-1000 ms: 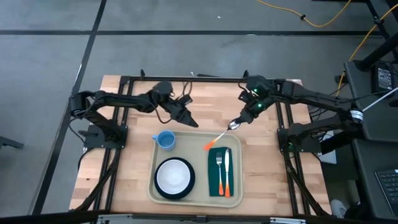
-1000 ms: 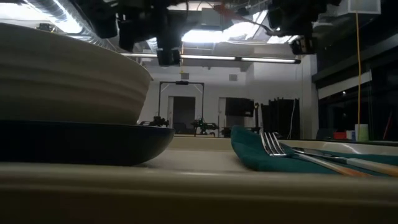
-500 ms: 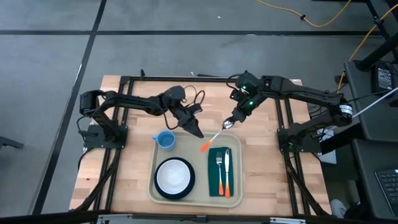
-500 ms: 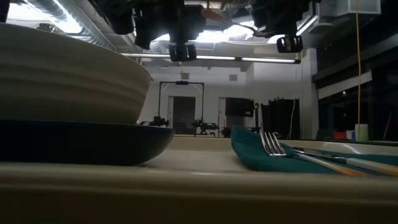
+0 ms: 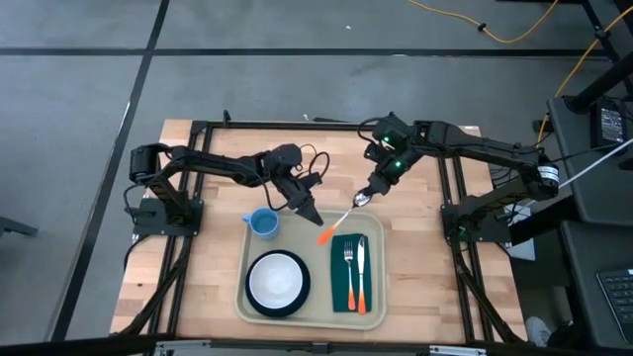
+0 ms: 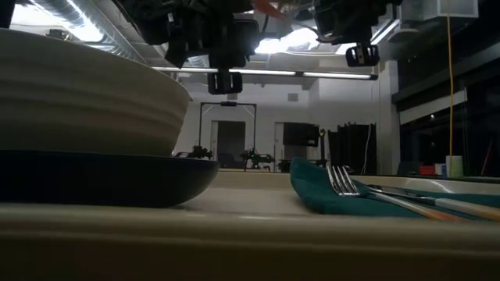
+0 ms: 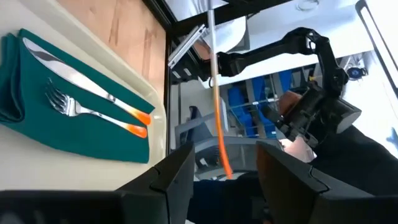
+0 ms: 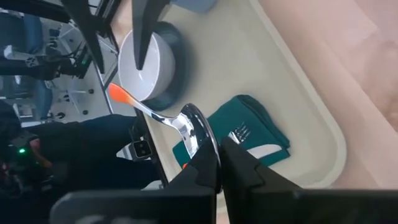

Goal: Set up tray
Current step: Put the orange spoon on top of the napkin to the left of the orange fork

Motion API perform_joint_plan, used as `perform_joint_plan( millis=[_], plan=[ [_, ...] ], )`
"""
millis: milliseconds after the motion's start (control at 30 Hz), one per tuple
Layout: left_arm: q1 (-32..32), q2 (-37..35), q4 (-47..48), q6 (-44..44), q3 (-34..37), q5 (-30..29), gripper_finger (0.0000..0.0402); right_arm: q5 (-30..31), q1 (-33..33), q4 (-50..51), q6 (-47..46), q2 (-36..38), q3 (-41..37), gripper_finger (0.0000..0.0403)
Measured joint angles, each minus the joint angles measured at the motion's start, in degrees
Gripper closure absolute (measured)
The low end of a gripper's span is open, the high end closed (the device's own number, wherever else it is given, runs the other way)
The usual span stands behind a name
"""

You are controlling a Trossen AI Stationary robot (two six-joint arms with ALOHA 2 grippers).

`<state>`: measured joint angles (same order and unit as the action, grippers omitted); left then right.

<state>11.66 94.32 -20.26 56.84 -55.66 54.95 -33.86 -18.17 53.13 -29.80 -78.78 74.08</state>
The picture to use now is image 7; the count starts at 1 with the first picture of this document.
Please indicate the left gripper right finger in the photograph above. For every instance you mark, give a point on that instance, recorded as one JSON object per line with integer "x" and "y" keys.
{"x": 286, "y": 186}

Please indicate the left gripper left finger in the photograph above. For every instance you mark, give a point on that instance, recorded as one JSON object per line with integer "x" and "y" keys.
{"x": 177, "y": 186}

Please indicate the teal cloth napkin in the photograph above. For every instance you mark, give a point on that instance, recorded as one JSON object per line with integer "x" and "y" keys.
{"x": 93, "y": 137}

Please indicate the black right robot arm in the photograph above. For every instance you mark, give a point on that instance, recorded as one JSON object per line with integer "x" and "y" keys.
{"x": 264, "y": 54}

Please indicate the cream plastic serving tray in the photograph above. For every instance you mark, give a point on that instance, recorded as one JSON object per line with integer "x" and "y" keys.
{"x": 62, "y": 168}

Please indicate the person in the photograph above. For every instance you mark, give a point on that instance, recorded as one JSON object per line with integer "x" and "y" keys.
{"x": 290, "y": 101}

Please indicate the blue crate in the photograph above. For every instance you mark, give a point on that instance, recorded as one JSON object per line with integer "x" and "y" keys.
{"x": 239, "y": 105}

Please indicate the silver aluminium frame post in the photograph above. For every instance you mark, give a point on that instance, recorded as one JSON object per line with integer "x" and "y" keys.
{"x": 186, "y": 46}

